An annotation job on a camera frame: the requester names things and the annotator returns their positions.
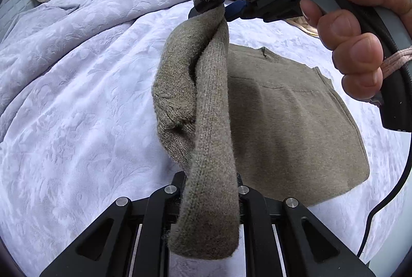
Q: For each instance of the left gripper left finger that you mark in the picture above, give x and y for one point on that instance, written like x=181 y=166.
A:
x=128 y=239

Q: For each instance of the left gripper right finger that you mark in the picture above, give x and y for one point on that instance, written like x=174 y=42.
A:
x=284 y=238

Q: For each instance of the olive brown knit sweater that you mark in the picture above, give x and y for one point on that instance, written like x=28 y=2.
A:
x=227 y=113

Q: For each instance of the right hand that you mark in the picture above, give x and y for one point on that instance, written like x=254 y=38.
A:
x=357 y=56

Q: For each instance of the cream ribbed garment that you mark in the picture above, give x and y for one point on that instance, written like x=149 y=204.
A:
x=302 y=24

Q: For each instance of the lavender floral blanket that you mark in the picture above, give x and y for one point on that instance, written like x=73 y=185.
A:
x=78 y=126

